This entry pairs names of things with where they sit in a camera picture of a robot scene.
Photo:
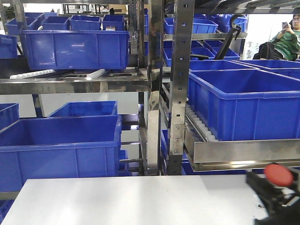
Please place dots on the red mushroom push button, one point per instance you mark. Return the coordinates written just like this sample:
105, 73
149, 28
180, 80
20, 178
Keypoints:
278, 175

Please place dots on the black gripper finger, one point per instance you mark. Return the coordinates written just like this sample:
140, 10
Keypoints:
282, 210

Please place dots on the blue bin behind right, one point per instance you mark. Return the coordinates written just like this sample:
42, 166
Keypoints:
199, 65

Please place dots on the blue bin far left edge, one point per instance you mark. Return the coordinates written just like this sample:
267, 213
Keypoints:
9, 113

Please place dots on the large blue bin right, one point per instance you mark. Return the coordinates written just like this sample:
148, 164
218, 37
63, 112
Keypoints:
246, 104

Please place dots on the large blue bin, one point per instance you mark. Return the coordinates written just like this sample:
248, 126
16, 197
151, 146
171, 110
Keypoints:
59, 148
246, 104
76, 49

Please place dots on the seated person green sweater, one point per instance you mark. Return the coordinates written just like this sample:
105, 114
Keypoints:
285, 45

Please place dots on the steel shelf front rail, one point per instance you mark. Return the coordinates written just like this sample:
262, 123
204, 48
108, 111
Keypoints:
235, 155

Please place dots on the blue bin behind lower left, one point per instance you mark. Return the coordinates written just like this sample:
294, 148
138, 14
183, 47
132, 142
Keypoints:
87, 108

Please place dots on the large blue bin upper left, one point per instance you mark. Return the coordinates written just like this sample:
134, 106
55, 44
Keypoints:
76, 49

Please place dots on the steel shelf upright post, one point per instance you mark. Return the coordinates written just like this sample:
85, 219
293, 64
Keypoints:
181, 42

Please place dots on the large blue bin lower left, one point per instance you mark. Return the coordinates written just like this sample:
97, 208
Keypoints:
59, 148

